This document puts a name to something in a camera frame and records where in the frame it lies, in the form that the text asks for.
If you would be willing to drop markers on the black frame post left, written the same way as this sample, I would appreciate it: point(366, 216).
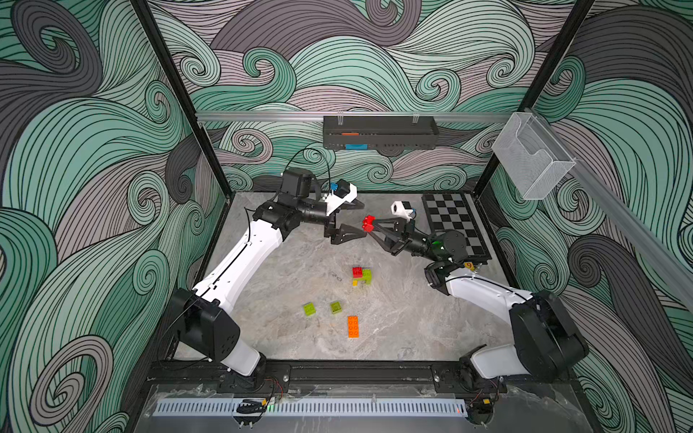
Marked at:
point(160, 48)

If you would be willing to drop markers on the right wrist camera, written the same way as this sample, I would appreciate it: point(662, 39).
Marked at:
point(403, 209)

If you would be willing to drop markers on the clear plastic bin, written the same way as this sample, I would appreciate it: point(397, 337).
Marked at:
point(532, 155)

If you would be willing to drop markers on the red lego brick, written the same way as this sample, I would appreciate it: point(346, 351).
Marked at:
point(357, 272)
point(368, 224)

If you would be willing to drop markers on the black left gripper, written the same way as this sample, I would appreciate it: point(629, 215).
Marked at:
point(336, 238)

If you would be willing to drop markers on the green hollow lego brick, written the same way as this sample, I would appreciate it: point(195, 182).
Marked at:
point(335, 307)

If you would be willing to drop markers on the aluminium rail back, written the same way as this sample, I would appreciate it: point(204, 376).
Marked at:
point(316, 116)

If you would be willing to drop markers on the black frame post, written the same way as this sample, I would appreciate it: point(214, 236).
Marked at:
point(558, 49)
point(160, 48)

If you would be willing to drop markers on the white slotted cable duct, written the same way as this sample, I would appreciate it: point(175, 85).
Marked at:
point(317, 407)

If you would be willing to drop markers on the small green studded lego brick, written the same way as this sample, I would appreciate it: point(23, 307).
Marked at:
point(309, 309)

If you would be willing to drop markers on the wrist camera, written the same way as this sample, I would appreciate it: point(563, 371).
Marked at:
point(403, 209)
point(341, 192)

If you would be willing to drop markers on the aluminium rail right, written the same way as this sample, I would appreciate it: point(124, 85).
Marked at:
point(596, 171)

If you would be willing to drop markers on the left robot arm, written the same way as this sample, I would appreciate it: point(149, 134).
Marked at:
point(203, 314)

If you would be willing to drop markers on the black wall tray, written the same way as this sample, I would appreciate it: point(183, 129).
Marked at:
point(384, 134)

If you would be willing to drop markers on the orange long lego brick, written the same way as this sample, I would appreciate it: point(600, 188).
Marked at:
point(353, 327)

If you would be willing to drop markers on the black checkerboard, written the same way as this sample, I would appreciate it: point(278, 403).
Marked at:
point(451, 211)

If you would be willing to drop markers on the aluminium rail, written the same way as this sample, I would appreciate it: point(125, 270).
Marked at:
point(596, 171)
point(316, 116)

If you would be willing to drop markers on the green square lego brick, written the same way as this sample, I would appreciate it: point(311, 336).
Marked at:
point(367, 276)

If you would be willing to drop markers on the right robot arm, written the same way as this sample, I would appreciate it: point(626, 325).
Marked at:
point(546, 343)

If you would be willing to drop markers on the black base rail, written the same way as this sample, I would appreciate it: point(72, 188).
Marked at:
point(296, 377)

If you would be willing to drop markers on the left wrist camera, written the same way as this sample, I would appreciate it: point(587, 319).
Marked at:
point(341, 192)

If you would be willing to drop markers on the black frame post right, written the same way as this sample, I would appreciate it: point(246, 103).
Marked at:
point(558, 49)

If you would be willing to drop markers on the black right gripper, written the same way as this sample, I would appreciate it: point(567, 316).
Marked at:
point(406, 231)

